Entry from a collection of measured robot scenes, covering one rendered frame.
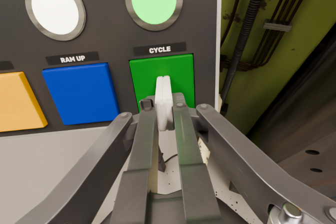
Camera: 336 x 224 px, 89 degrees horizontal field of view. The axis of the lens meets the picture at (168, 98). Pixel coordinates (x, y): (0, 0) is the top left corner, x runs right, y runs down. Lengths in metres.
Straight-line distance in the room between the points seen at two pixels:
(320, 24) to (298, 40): 0.05
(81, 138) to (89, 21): 1.29
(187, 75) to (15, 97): 0.21
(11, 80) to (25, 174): 1.35
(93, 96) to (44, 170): 1.31
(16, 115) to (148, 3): 0.21
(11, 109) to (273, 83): 0.61
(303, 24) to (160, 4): 0.36
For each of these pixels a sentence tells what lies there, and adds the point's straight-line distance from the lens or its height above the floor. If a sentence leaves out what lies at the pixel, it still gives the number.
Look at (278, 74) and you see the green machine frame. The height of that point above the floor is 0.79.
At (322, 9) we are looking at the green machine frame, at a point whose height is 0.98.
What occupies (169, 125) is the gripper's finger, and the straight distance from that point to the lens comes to 0.15.
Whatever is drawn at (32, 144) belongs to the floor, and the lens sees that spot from 1.67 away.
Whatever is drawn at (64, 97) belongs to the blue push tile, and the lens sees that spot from 0.24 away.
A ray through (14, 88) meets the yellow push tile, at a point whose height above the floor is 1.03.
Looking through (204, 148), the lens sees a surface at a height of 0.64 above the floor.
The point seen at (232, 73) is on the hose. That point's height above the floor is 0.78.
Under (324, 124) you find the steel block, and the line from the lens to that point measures 0.47.
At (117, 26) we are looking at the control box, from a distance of 0.20.
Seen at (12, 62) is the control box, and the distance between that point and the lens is 0.27.
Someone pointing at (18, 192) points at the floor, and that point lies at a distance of 1.57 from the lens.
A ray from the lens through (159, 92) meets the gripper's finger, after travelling 0.16.
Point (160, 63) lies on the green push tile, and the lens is 0.20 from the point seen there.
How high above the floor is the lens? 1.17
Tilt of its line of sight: 55 degrees down
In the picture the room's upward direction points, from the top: 7 degrees counter-clockwise
